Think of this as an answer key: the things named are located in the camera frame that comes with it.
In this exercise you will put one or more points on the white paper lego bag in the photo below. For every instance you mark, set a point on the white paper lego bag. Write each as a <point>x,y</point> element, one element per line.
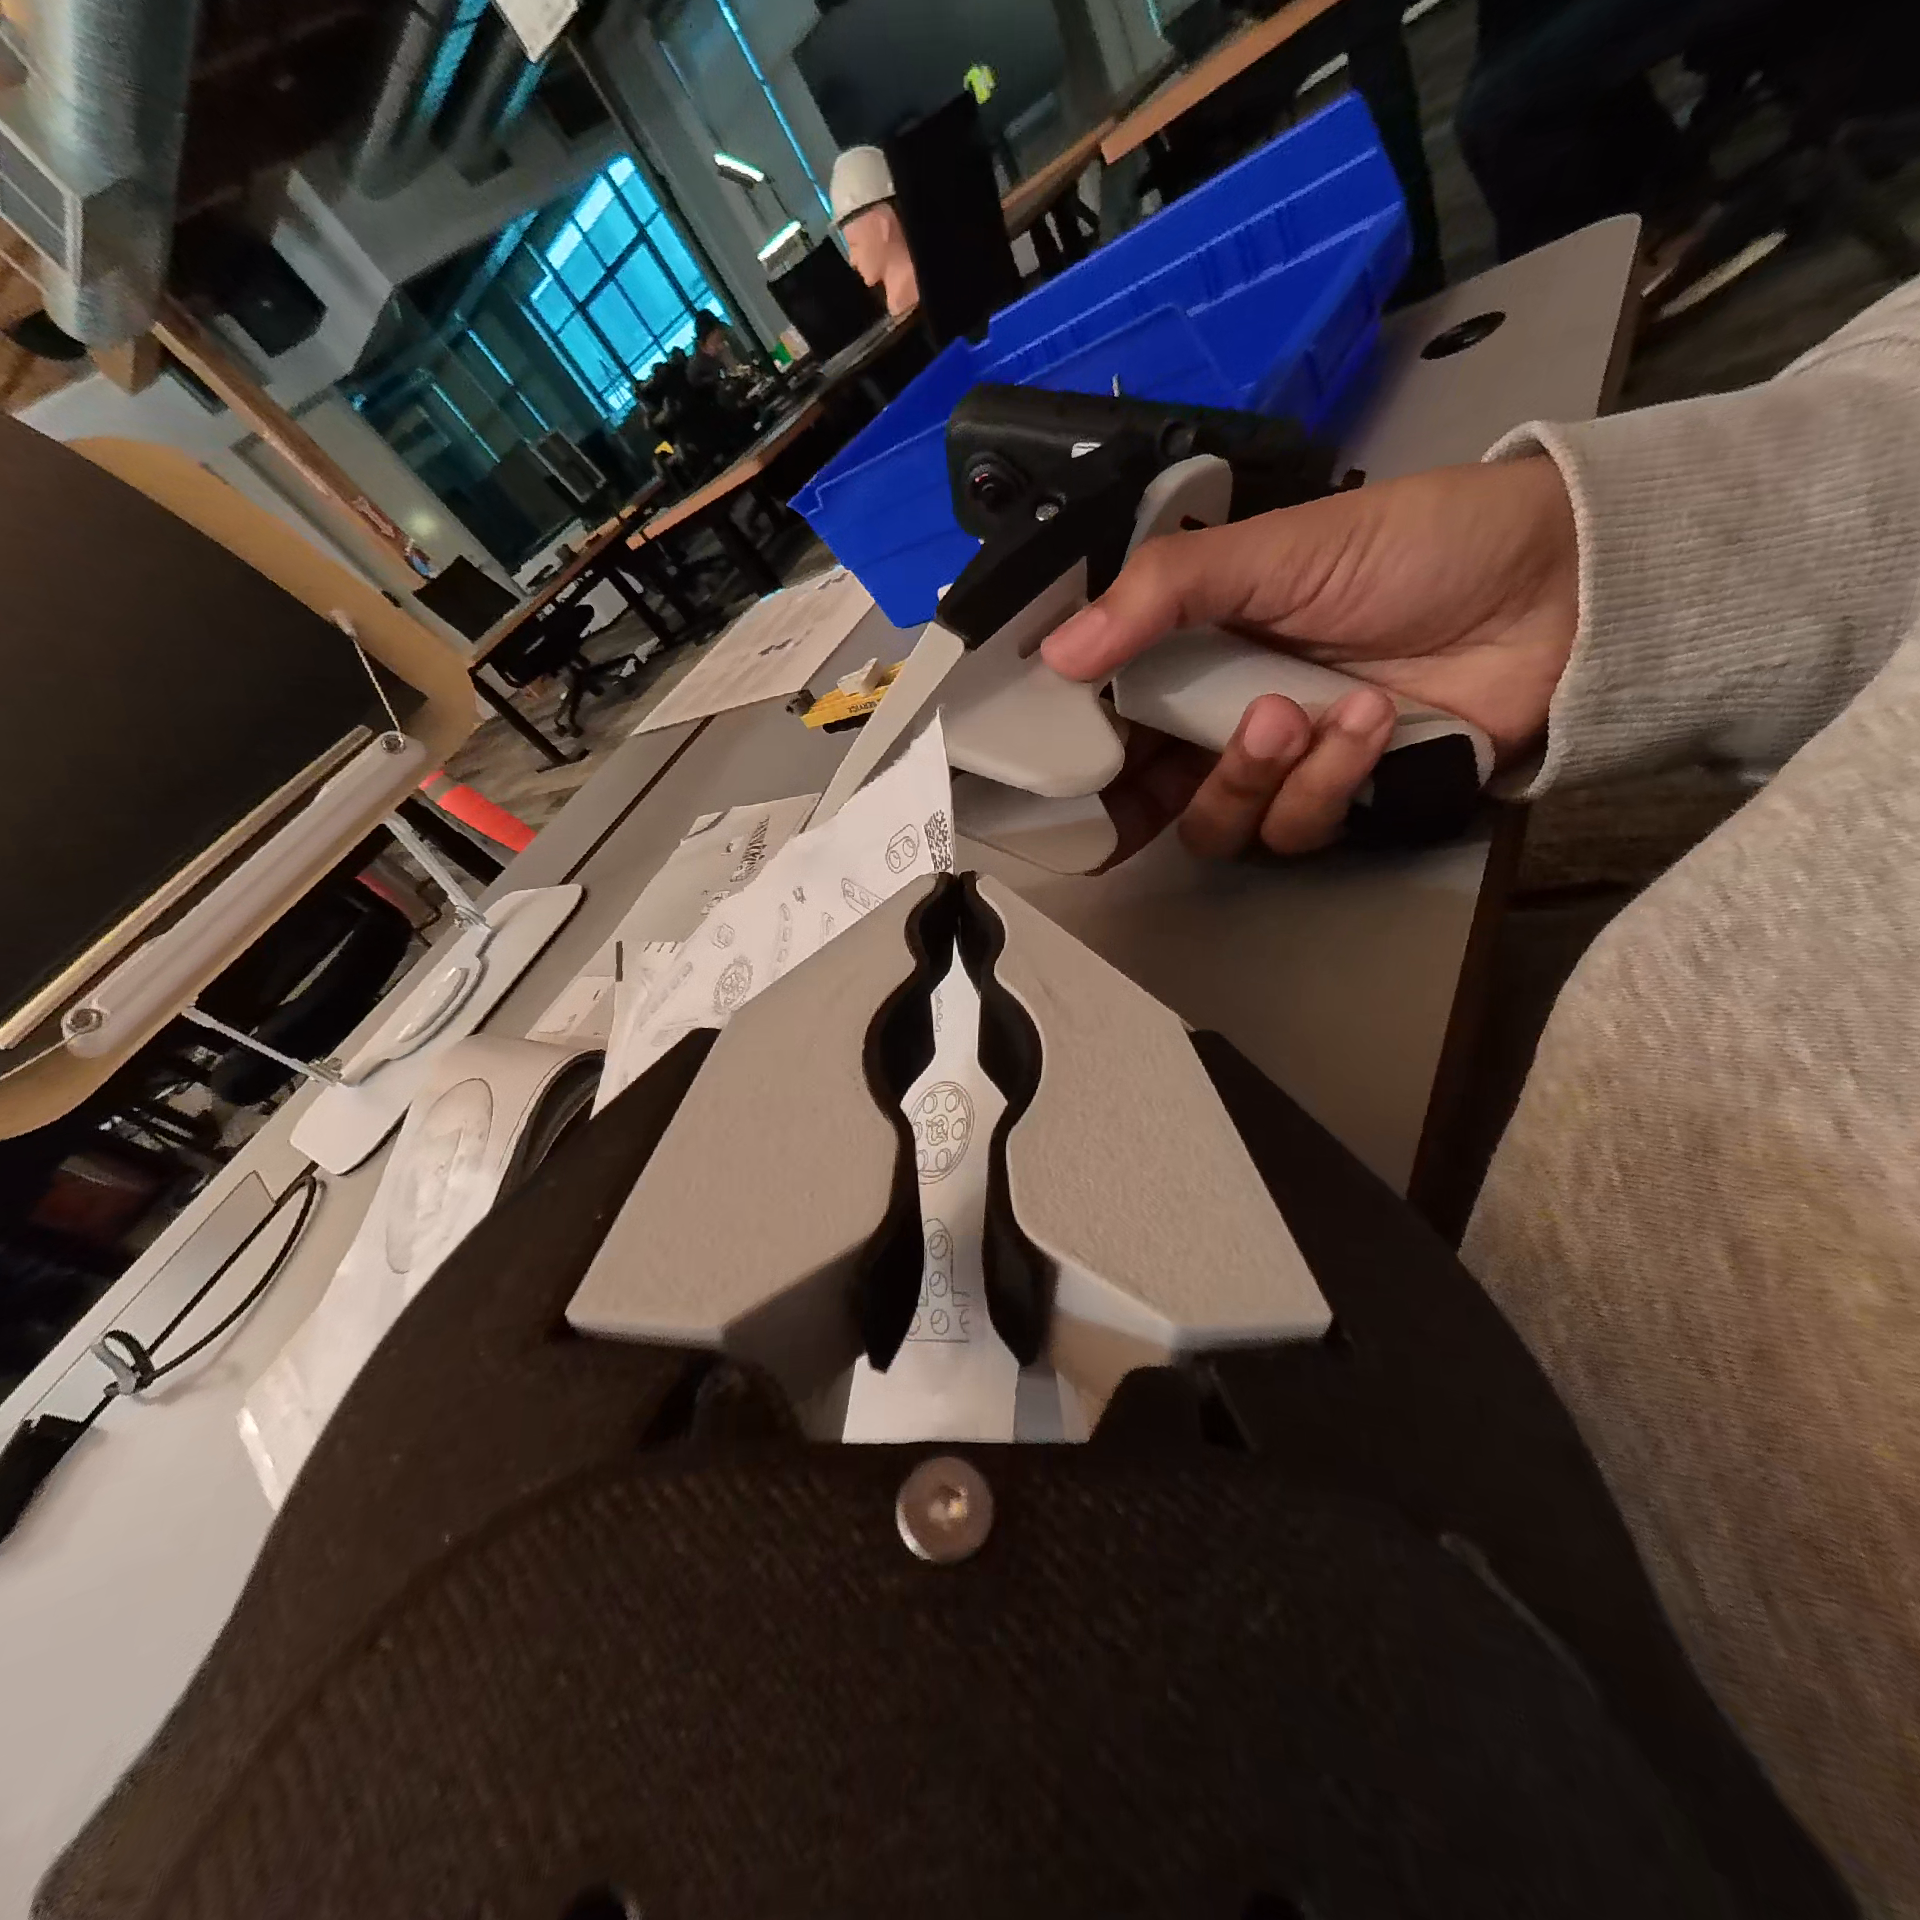
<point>839,900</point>

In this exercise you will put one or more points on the silver ceiling duct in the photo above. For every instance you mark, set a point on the silver ceiling duct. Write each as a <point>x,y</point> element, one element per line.
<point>90,150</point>

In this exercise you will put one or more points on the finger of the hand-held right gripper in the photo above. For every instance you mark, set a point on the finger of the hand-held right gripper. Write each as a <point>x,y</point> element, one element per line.
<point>886,720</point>

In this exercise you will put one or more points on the blue plastic bin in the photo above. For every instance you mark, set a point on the blue plastic bin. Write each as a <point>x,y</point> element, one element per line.
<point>1170,330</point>

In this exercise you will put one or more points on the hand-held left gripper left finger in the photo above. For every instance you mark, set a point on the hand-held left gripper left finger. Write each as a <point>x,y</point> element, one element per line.
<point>750,1184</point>

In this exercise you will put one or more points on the printed paper sheet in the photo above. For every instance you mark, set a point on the printed paper sheet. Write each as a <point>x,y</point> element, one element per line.
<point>764,644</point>

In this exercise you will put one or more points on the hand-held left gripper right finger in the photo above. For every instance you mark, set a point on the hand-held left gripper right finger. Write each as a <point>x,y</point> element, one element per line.
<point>1170,1200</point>

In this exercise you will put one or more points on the lego instruction booklet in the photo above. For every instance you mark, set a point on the lego instruction booklet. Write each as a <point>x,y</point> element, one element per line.
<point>450,1142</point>

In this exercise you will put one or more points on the yellow white lego plane model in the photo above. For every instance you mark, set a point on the yellow white lego plane model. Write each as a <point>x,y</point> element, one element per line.
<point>849,705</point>

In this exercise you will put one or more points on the person's right hand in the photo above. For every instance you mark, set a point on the person's right hand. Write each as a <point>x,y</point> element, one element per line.
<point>1382,599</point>

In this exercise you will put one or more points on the person's right forearm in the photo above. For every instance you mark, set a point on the person's right forearm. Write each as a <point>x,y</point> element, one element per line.
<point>1723,570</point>

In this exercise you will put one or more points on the black computer monitor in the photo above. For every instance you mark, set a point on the black computer monitor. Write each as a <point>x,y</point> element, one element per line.
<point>953,210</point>

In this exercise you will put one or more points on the mannequin head white helmet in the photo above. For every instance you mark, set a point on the mannequin head white helmet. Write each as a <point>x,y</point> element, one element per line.
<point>870,224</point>

